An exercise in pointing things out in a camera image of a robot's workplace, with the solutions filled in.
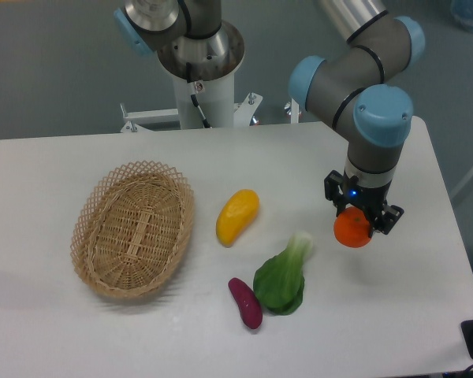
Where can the purple sweet potato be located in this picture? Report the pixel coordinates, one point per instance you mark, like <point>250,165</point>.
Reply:
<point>250,309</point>

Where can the woven wicker basket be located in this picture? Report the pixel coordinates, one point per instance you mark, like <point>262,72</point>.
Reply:
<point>133,230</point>

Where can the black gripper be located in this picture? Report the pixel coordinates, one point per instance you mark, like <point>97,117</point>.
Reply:
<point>343,191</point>

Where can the green bok choy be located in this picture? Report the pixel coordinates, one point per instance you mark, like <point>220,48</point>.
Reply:
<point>279,283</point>

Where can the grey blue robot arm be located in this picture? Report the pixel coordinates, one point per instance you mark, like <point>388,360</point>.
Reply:
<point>351,95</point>

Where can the yellow mango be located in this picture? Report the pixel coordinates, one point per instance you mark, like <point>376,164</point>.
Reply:
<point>236,215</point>

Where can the orange fruit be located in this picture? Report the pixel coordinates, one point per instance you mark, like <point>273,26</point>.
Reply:
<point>351,228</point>

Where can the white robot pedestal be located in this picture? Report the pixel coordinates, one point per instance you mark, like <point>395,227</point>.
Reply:
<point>202,72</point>

